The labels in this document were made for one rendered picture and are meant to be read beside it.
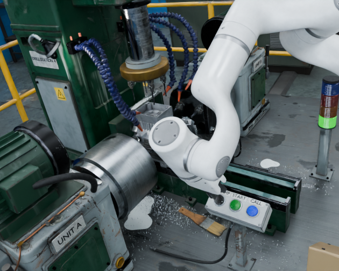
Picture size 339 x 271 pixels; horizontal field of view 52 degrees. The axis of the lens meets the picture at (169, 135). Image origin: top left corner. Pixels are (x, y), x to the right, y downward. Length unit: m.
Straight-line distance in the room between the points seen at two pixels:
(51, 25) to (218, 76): 0.71
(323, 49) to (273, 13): 0.18
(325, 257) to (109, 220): 0.58
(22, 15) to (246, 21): 0.86
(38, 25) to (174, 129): 0.80
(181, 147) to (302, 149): 1.07
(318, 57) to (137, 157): 0.60
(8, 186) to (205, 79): 0.49
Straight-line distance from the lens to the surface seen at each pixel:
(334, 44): 0.98
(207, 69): 0.77
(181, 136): 0.69
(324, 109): 1.38
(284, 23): 0.86
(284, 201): 1.24
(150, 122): 1.34
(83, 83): 1.35
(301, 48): 0.96
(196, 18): 4.72
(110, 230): 1.09
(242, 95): 1.68
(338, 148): 1.73
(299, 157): 1.65
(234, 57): 0.79
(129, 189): 1.11
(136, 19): 1.22
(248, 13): 0.83
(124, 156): 1.13
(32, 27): 1.39
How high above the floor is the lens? 1.75
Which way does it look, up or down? 31 degrees down
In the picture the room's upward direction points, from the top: 9 degrees counter-clockwise
